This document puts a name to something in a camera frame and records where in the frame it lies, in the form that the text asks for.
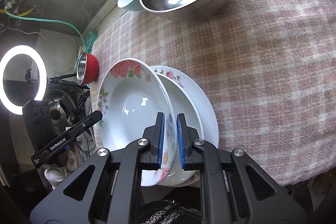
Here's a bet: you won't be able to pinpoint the deep plate pink flowers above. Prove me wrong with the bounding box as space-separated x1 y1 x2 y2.
97 59 178 186

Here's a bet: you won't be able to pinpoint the white plate gold leaf pattern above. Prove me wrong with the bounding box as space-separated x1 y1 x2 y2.
157 73 203 187

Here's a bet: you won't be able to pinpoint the red steel-lined small bowl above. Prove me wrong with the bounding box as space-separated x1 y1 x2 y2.
76 53 99 85

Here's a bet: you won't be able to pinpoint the left gloved hand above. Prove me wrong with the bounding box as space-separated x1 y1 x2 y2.
44 150 79 190

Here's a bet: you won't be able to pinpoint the large flat plate pink flowers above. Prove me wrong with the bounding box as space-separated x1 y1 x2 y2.
150 65 220 180

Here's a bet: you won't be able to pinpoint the black tripod stand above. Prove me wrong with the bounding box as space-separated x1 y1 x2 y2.
47 73 89 90

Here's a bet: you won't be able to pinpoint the pink plaid cloth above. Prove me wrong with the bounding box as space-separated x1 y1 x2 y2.
93 0 335 185

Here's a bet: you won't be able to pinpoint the white ring light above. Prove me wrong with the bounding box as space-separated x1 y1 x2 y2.
1 45 47 115

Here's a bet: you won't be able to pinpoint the teal green hose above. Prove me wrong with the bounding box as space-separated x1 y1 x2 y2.
3 7 99 54

